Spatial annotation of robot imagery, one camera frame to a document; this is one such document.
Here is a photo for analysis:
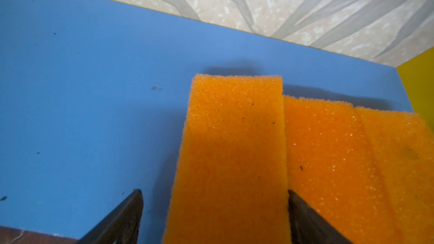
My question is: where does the orange sponge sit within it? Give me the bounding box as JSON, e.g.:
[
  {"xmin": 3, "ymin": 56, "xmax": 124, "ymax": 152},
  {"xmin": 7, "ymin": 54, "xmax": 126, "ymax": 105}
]
[
  {"xmin": 356, "ymin": 107, "xmax": 434, "ymax": 244},
  {"xmin": 284, "ymin": 96, "xmax": 402, "ymax": 244}
]

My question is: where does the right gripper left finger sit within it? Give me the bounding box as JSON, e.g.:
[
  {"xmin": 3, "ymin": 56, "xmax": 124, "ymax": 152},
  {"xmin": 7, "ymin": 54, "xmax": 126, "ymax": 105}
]
[{"xmin": 77, "ymin": 189, "xmax": 144, "ymax": 244}]

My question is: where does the yellow sponge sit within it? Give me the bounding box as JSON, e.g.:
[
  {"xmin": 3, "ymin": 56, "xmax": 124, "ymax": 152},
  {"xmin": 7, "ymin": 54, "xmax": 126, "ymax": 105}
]
[{"xmin": 162, "ymin": 75, "xmax": 291, "ymax": 244}]

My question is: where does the yellow shelf with coloured boards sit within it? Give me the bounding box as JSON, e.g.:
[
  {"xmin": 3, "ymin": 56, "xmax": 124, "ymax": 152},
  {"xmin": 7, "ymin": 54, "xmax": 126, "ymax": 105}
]
[{"xmin": 0, "ymin": 0, "xmax": 434, "ymax": 241}]

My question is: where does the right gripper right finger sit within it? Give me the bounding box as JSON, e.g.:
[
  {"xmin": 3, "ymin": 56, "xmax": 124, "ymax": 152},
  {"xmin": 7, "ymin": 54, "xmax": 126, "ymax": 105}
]
[{"xmin": 288, "ymin": 190, "xmax": 352, "ymax": 244}]

